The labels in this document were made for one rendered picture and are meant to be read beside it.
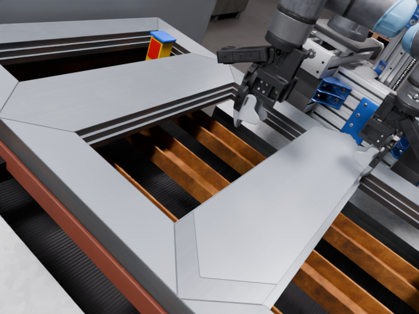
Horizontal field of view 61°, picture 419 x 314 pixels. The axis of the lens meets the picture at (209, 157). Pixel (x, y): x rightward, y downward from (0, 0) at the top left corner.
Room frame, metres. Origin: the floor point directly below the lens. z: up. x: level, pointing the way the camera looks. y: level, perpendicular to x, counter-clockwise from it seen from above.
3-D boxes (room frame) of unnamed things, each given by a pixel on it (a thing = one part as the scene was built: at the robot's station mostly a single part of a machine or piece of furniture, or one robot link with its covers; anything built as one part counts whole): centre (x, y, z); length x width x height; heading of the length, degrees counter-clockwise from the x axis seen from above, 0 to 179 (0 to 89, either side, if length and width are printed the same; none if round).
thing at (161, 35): (1.07, 0.28, 0.88); 0.06 x 0.06 x 0.02; 66
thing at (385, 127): (0.82, -0.36, 1.01); 0.09 x 0.08 x 0.12; 66
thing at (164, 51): (1.07, 0.28, 0.78); 0.05 x 0.05 x 0.19; 66
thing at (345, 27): (1.44, -0.27, 1.09); 0.15 x 0.15 x 0.10
